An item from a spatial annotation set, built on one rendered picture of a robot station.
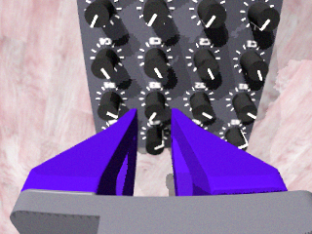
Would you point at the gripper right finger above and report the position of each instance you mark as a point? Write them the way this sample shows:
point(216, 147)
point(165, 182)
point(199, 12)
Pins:
point(216, 166)

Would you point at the dark grey knob box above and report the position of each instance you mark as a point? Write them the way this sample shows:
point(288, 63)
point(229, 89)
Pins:
point(194, 40)

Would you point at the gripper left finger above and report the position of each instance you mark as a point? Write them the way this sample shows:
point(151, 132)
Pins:
point(95, 164)

